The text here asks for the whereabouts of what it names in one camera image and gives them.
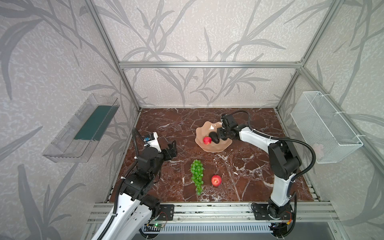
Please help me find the red apple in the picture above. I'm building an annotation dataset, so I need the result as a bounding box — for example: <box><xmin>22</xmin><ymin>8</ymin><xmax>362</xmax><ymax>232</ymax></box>
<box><xmin>203</xmin><ymin>137</ymin><xmax>212</xmax><ymax>145</ymax></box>
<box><xmin>211</xmin><ymin>175</ymin><xmax>222</xmax><ymax>188</ymax></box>

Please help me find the green grape bunch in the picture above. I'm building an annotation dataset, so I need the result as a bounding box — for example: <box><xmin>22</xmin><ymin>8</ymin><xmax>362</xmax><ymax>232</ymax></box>
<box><xmin>190</xmin><ymin>160</ymin><xmax>204</xmax><ymax>196</ymax></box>

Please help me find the dark avocado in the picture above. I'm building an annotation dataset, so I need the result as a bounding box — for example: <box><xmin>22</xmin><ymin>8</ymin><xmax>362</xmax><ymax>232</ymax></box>
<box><xmin>209</xmin><ymin>132</ymin><xmax>220</xmax><ymax>144</ymax></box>

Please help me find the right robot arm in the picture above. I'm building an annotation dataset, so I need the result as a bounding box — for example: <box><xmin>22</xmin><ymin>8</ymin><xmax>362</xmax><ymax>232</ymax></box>
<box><xmin>217</xmin><ymin>111</ymin><xmax>302</xmax><ymax>220</ymax></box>

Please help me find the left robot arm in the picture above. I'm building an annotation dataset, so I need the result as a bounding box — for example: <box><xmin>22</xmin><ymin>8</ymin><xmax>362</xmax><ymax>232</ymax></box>
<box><xmin>93</xmin><ymin>140</ymin><xmax>178</xmax><ymax>240</ymax></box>

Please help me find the pink scalloped fruit bowl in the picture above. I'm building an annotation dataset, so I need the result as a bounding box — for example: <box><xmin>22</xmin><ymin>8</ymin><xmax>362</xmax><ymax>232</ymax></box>
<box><xmin>195</xmin><ymin>121</ymin><xmax>233</xmax><ymax>153</ymax></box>

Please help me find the green circuit board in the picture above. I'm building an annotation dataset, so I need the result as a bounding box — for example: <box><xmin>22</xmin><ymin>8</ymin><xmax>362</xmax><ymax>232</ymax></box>
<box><xmin>145</xmin><ymin>222</ymin><xmax>167</xmax><ymax>231</ymax></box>

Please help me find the pink item in basket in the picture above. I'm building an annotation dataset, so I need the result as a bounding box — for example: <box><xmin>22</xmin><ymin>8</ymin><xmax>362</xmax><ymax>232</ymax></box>
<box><xmin>312</xmin><ymin>143</ymin><xmax>325</xmax><ymax>160</ymax></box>

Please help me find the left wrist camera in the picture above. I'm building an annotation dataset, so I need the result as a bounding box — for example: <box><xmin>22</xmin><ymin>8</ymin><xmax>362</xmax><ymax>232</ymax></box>
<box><xmin>144</xmin><ymin>132</ymin><xmax>161</xmax><ymax>152</ymax></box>

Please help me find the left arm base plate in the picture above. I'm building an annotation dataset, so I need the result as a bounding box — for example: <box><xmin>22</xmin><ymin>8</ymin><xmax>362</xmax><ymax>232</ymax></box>
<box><xmin>151</xmin><ymin>204</ymin><xmax>175</xmax><ymax>221</ymax></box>

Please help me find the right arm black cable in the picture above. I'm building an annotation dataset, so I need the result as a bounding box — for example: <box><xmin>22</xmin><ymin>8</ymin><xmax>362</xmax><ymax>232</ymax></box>
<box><xmin>223</xmin><ymin>110</ymin><xmax>317</xmax><ymax>184</ymax></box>

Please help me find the clear plastic wall tray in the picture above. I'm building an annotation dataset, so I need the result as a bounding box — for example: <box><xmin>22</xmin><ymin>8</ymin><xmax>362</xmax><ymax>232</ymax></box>
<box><xmin>42</xmin><ymin>94</ymin><xmax>120</xmax><ymax>163</ymax></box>

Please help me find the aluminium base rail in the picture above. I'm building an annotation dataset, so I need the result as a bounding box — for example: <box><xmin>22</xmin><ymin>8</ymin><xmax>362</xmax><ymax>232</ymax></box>
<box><xmin>85</xmin><ymin>201</ymin><xmax>341</xmax><ymax>224</ymax></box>

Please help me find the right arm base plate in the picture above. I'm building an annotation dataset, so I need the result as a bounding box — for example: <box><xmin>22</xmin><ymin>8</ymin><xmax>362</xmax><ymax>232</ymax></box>
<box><xmin>251</xmin><ymin>202</ymin><xmax>293</xmax><ymax>221</ymax></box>

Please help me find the white wire mesh basket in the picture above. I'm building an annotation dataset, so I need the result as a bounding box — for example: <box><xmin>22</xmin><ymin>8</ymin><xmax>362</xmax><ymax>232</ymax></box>
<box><xmin>291</xmin><ymin>91</ymin><xmax>364</xmax><ymax>164</ymax></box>

